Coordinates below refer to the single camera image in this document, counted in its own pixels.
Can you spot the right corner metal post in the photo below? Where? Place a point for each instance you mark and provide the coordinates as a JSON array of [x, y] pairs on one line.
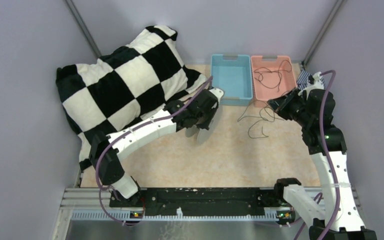
[[337, 7]]

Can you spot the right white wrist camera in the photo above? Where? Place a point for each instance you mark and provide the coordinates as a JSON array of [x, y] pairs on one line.
[[315, 82]]

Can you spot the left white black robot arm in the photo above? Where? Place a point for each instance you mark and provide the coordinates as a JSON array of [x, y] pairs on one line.
[[108, 151]]

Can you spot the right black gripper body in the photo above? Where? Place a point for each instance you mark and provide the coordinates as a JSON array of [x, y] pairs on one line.
[[293, 108]]

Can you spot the black white checkered pillow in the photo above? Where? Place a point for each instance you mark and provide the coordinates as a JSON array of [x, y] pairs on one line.
[[124, 87]]

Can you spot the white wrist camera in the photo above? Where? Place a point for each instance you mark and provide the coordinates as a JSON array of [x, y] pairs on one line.
[[217, 92], [315, 82]]

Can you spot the aluminium frame rail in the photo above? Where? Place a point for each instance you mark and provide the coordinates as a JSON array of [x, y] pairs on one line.
[[92, 204]]

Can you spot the corner metal post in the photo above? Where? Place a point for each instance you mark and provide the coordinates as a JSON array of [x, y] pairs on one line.
[[337, 7], [83, 27]]

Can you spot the pink plastic bin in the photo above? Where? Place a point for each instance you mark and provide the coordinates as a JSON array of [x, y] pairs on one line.
[[272, 77]]

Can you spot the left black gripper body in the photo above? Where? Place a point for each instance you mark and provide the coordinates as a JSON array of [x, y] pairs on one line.
[[204, 117]]

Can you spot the blue white striped cloth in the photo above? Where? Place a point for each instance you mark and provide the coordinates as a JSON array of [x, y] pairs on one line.
[[302, 80]]

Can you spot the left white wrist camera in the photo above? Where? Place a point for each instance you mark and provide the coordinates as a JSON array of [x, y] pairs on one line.
[[217, 92]]

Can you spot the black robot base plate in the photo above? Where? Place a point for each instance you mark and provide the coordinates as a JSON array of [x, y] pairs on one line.
[[204, 202]]

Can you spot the left corner metal post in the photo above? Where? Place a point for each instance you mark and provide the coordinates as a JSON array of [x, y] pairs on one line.
[[83, 27]]

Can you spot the translucent white cable spool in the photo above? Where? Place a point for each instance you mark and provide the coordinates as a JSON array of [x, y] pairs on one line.
[[202, 135]]

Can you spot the blue plastic bin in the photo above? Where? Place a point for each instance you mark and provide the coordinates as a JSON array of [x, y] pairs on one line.
[[233, 75]]

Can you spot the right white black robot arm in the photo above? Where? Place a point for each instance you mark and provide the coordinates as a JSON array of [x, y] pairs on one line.
[[328, 159]]

